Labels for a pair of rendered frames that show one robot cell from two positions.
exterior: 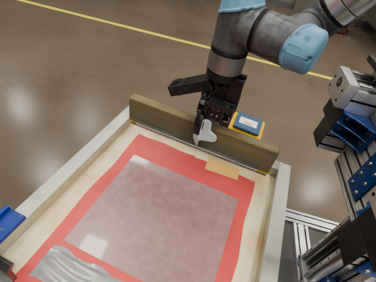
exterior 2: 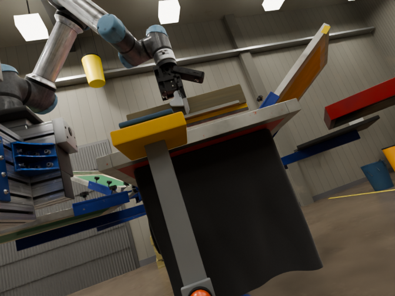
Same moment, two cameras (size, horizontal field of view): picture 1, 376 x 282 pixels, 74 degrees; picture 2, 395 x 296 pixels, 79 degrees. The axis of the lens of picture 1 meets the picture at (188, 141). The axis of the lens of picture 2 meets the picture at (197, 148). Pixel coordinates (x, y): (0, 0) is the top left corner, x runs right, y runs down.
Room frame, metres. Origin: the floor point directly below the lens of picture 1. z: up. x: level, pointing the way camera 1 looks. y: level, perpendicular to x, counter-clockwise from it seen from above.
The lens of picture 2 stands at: (1.23, -0.29, 0.79)
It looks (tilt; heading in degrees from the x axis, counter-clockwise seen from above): 13 degrees up; 160
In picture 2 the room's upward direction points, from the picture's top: 19 degrees counter-clockwise
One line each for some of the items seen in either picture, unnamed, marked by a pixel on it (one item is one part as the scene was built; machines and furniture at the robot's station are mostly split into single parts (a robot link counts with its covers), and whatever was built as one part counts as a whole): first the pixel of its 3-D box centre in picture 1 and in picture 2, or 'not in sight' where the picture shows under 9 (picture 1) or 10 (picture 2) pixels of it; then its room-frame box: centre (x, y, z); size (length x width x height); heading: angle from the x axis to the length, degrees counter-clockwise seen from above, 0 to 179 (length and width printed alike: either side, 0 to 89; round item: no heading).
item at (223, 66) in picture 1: (226, 60); (164, 60); (0.50, -0.04, 1.31); 0.08 x 0.08 x 0.05
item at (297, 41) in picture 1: (290, 40); (133, 52); (0.46, -0.14, 1.39); 0.11 x 0.11 x 0.08; 59
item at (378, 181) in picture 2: not in sight; (378, 174); (-2.34, 4.34, 0.27); 0.47 x 0.43 x 0.55; 7
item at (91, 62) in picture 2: not in sight; (94, 71); (-3.98, -0.25, 4.45); 0.44 x 0.43 x 0.68; 85
